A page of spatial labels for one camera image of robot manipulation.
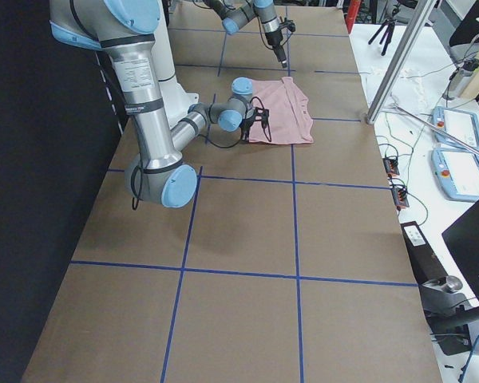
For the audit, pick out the black laptop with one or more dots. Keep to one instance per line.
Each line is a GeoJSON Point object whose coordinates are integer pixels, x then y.
{"type": "Point", "coordinates": [462, 241]}

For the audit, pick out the near teach pendant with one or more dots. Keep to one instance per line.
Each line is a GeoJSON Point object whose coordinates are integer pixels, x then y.
{"type": "Point", "coordinates": [457, 173]}

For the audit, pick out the orange terminal block far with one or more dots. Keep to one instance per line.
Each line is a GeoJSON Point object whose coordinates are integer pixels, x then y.
{"type": "Point", "coordinates": [391, 166]}

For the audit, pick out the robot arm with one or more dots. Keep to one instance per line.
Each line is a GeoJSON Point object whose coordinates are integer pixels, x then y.
{"type": "Point", "coordinates": [126, 31]}
{"type": "Point", "coordinates": [271, 26]}

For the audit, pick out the orange terminal block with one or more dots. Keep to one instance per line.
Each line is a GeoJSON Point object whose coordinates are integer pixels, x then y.
{"type": "Point", "coordinates": [399, 194]}
{"type": "Point", "coordinates": [391, 166]}

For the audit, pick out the orange terminal block near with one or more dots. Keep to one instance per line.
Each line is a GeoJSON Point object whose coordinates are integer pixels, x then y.
{"type": "Point", "coordinates": [399, 194]}

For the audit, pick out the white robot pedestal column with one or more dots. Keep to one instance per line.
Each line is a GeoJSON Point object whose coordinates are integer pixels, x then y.
{"type": "Point", "coordinates": [176, 100]}

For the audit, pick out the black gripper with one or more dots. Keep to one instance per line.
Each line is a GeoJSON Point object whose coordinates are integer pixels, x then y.
{"type": "Point", "coordinates": [247, 127]}
{"type": "Point", "coordinates": [274, 40]}

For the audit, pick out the black tripod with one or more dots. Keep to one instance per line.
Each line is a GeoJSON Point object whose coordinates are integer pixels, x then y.
{"type": "Point", "coordinates": [387, 28]}

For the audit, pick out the far teach pendant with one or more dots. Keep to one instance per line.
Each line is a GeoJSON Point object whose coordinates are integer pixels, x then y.
{"type": "Point", "coordinates": [458, 123]}

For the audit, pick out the aluminium frame post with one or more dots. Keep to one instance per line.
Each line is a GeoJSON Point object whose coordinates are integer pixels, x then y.
{"type": "Point", "coordinates": [422, 11]}

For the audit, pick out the teach pendant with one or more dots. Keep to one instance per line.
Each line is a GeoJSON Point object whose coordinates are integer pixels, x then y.
{"type": "Point", "coordinates": [457, 173]}
{"type": "Point", "coordinates": [458, 123]}

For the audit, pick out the black box with label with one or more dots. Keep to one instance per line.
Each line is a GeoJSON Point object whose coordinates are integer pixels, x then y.
{"type": "Point", "coordinates": [425, 264]}

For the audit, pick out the pink Snoopy t-shirt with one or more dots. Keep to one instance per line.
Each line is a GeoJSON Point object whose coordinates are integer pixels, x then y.
{"type": "Point", "coordinates": [289, 120]}

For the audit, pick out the black camera stand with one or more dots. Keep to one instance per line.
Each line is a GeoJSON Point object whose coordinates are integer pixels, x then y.
{"type": "Point", "coordinates": [453, 321]}

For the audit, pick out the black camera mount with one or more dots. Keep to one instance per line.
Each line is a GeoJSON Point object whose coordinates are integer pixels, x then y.
{"type": "Point", "coordinates": [261, 115]}
{"type": "Point", "coordinates": [287, 24]}

